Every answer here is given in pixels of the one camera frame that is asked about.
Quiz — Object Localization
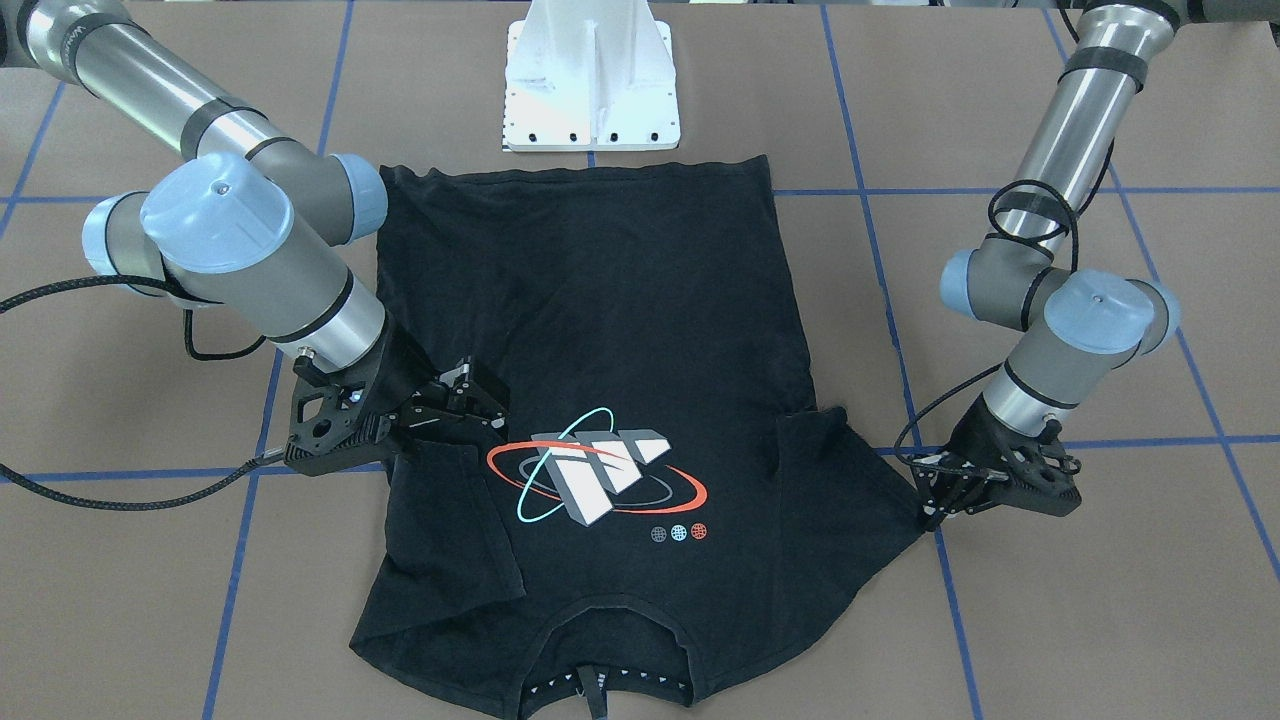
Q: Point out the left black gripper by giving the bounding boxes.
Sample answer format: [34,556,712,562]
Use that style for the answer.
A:
[908,397,1082,530]

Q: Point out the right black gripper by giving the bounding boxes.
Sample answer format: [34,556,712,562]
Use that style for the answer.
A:
[284,318,509,477]

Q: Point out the black graphic t-shirt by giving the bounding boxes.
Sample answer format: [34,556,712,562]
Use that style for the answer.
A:
[349,156,922,719]

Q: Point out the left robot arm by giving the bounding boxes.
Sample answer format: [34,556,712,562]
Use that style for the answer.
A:
[900,1,1277,532]

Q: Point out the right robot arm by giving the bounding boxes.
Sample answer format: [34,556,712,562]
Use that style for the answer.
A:
[3,1,507,477]

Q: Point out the brown paper table cover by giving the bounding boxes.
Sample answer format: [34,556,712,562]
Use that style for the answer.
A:
[3,1,1279,719]

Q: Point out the white camera mast base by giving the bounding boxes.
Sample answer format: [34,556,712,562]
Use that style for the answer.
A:
[502,1,682,152]

